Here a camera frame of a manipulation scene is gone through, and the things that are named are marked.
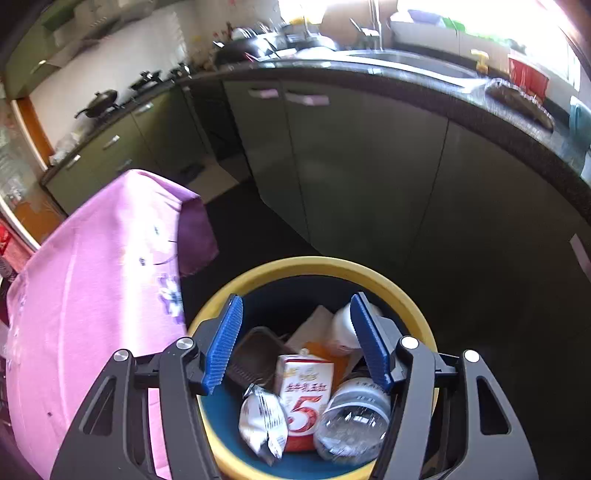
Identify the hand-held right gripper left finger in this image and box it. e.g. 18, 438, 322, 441
50, 294, 244, 480

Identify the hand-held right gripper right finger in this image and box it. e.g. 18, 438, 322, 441
349, 292, 540, 480

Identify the white plastic cup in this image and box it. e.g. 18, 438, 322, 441
325, 302, 385, 357

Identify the brown plastic tray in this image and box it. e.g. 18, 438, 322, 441
225, 327, 288, 389

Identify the orange wrapper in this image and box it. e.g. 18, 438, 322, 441
300, 340, 352, 391

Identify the brown paper sheet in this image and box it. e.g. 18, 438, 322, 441
287, 305, 335, 348

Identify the clear plastic bottle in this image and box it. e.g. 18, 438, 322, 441
314, 367, 393, 464

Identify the white milk carton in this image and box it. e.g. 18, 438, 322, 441
276, 353, 335, 454

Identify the silver printed snack packet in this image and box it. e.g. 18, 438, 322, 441
239, 383, 289, 467

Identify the yellow-rimmed blue trash bin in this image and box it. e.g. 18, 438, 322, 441
187, 256, 438, 480

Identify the pink floral tablecloth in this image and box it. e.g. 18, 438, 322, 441
4, 168, 220, 480

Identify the olive stove-side kitchen cabinet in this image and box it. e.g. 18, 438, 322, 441
41, 85, 218, 217

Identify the red bag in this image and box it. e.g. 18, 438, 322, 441
0, 220, 38, 274

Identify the dark kitchen countertop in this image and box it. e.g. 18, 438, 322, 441
41, 58, 591, 185

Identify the black wok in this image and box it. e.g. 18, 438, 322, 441
74, 89, 122, 119

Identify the gas stove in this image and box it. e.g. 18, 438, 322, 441
128, 64, 191, 92

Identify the steel sink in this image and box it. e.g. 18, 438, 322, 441
346, 48, 481, 81

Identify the dark oval tray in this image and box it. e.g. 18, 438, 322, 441
485, 78, 556, 134

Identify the black cooking pot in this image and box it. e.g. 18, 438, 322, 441
213, 37, 279, 66

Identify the red container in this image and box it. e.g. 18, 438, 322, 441
507, 53, 551, 97

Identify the steel faucet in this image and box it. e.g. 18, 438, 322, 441
368, 0, 386, 51

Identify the wooden door frame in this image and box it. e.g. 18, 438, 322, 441
10, 97, 57, 171

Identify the olive wall cabinet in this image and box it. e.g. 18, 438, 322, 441
4, 0, 118, 100

